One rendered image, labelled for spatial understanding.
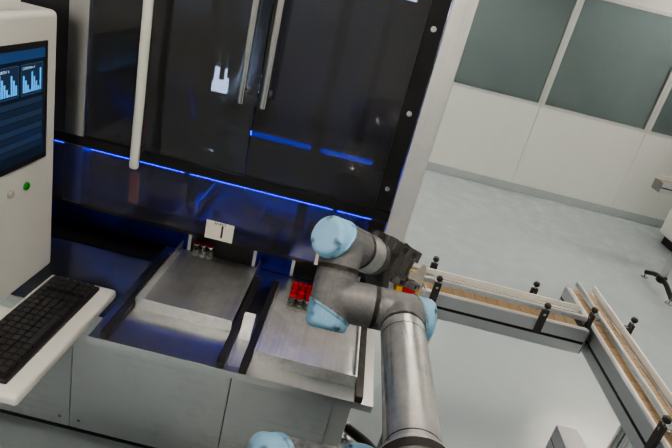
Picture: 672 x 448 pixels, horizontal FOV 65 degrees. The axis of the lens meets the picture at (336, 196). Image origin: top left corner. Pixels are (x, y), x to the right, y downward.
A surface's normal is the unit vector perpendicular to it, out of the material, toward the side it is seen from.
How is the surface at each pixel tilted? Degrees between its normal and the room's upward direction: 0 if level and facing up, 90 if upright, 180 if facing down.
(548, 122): 90
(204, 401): 90
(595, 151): 90
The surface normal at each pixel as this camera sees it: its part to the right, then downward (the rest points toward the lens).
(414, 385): 0.11, -0.92
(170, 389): -0.09, 0.36
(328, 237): -0.56, -0.33
